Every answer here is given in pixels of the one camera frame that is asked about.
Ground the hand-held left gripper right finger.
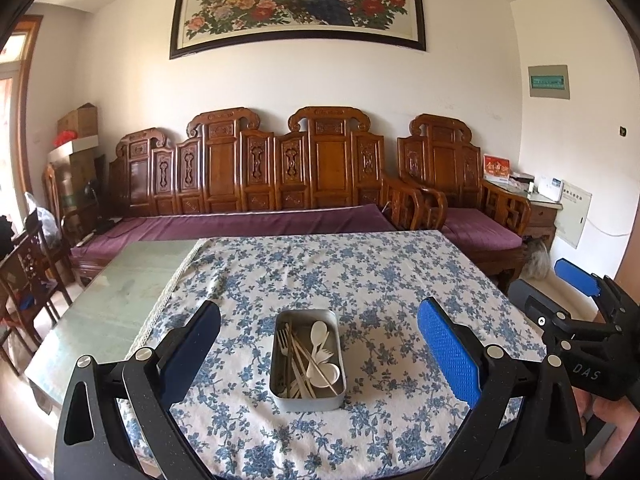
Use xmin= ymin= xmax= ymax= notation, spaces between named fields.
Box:
xmin=417 ymin=297 xmax=586 ymax=480

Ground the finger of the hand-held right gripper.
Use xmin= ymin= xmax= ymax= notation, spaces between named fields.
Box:
xmin=507 ymin=278 xmax=581 ymax=343
xmin=554 ymin=258 xmax=640 ymax=331

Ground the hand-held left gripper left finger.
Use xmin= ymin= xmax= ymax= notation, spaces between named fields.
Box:
xmin=52 ymin=300 xmax=222 ymax=480

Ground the rectangular metal tin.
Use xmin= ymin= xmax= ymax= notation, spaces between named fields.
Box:
xmin=269 ymin=309 xmax=348 ymax=413

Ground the white plastic spoon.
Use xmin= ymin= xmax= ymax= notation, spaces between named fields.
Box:
xmin=300 ymin=321 xmax=330 ymax=361

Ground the person's right hand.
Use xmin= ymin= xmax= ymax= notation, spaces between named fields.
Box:
xmin=574 ymin=387 xmax=640 ymax=477

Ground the grey fluffy thing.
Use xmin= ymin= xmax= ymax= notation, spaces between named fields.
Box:
xmin=522 ymin=240 xmax=553 ymax=281

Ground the white distribution box door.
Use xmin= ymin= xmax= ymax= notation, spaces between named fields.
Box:
xmin=552 ymin=190 xmax=593 ymax=250

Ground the wooden side table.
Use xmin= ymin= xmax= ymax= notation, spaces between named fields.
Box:
xmin=520 ymin=192 xmax=563 ymax=251

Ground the purple armchair cushion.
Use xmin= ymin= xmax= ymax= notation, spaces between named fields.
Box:
xmin=442 ymin=207 xmax=525 ymax=251

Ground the white desk phone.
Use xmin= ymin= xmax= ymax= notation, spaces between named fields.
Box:
xmin=536 ymin=176 xmax=565 ymax=203

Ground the red desk calendar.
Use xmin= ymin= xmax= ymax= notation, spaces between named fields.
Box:
xmin=482 ymin=154 xmax=512 ymax=183

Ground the purple sofa cushion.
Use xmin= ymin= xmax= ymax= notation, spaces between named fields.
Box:
xmin=70 ymin=204 xmax=401 ymax=266

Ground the blue floral tablecloth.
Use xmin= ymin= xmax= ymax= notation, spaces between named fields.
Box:
xmin=117 ymin=230 xmax=548 ymax=478

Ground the carved wooden armchair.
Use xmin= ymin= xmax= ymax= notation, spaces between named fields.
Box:
xmin=382 ymin=114 xmax=533 ymax=281

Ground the carved wooden sofa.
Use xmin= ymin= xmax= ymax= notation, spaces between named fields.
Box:
xmin=70 ymin=106 xmax=401 ymax=281

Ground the clear plastic bag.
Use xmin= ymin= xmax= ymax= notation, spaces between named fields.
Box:
xmin=25 ymin=192 xmax=61 ymax=243

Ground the black bag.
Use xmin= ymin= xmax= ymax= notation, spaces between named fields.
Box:
xmin=0 ymin=215 xmax=18 ymax=261

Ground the white flat box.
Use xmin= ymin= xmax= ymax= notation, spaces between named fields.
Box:
xmin=47 ymin=135 xmax=101 ymax=161

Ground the small cardboard box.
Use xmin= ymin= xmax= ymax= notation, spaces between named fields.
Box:
xmin=56 ymin=103 xmax=98 ymax=138

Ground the framed peacock flower painting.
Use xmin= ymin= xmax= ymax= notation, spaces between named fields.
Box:
xmin=169 ymin=0 xmax=427 ymax=60

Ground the grey wall panel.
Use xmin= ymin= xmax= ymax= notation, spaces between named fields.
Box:
xmin=528 ymin=64 xmax=571 ymax=101

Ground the wooden door frame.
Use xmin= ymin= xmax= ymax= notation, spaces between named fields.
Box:
xmin=0 ymin=15 xmax=46 ymax=211

